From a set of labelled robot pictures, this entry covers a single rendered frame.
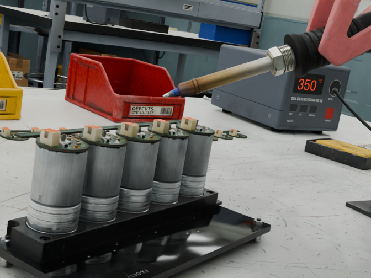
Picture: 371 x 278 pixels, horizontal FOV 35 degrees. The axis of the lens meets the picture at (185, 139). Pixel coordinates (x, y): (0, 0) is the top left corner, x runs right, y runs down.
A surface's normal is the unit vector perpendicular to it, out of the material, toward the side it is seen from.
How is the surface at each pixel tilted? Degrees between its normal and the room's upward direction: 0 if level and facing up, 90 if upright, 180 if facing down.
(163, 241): 0
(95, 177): 90
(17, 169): 0
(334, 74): 90
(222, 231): 0
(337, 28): 98
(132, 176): 90
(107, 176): 90
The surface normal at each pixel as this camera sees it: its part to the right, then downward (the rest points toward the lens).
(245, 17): 0.62, 0.26
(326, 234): 0.17, -0.96
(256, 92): -0.83, -0.02
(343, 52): 0.06, 0.36
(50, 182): -0.14, 0.18
